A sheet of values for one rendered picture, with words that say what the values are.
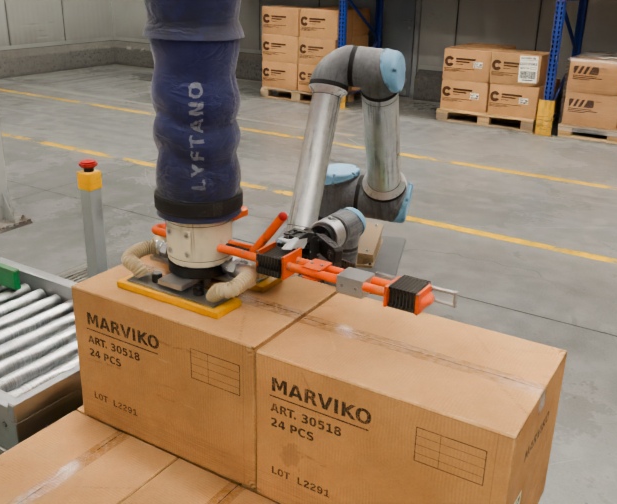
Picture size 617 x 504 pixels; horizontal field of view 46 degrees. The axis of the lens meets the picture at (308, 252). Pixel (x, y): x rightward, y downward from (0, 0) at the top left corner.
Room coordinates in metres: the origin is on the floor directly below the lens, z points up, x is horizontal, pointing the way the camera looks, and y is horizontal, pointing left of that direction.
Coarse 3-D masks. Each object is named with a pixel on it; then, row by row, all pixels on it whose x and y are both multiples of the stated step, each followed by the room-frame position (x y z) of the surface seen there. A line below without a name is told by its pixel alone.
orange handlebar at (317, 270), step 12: (240, 216) 2.01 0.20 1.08; (156, 228) 1.86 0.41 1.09; (228, 252) 1.72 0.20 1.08; (240, 252) 1.71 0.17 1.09; (252, 252) 1.70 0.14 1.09; (288, 264) 1.63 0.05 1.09; (300, 264) 1.66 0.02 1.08; (312, 264) 1.62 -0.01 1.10; (324, 264) 1.62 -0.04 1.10; (312, 276) 1.59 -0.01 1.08; (324, 276) 1.58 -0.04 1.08; (336, 276) 1.57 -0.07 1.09; (372, 288) 1.51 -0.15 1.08; (432, 300) 1.46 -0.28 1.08
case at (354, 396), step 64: (320, 320) 1.63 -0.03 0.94; (384, 320) 1.63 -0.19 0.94; (448, 320) 1.64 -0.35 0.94; (256, 384) 1.47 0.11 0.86; (320, 384) 1.38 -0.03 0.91; (384, 384) 1.33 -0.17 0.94; (448, 384) 1.34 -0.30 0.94; (512, 384) 1.35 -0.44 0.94; (320, 448) 1.38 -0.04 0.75; (384, 448) 1.30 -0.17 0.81; (448, 448) 1.22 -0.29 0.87; (512, 448) 1.16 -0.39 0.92
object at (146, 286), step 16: (160, 272) 1.77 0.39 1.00; (128, 288) 1.75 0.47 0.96; (144, 288) 1.73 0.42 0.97; (160, 288) 1.72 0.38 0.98; (192, 288) 1.73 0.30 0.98; (176, 304) 1.67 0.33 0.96; (192, 304) 1.64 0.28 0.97; (208, 304) 1.63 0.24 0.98; (224, 304) 1.65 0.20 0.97; (240, 304) 1.68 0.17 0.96
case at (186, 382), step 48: (96, 288) 1.76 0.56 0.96; (288, 288) 1.79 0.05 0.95; (96, 336) 1.74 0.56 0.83; (144, 336) 1.64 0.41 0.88; (192, 336) 1.56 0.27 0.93; (240, 336) 1.52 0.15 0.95; (96, 384) 1.74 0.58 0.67; (144, 384) 1.65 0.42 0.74; (192, 384) 1.56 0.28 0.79; (240, 384) 1.49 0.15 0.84; (144, 432) 1.66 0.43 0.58; (192, 432) 1.57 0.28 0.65; (240, 432) 1.49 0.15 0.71; (240, 480) 1.49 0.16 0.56
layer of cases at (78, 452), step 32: (64, 416) 1.78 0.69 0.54; (32, 448) 1.63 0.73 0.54; (64, 448) 1.63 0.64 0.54; (96, 448) 1.63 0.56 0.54; (128, 448) 1.64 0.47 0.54; (160, 448) 1.65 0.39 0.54; (0, 480) 1.50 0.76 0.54; (32, 480) 1.50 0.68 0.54; (64, 480) 1.50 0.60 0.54; (96, 480) 1.50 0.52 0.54; (128, 480) 1.51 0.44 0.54; (160, 480) 1.51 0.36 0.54; (192, 480) 1.51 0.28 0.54; (224, 480) 1.51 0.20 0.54
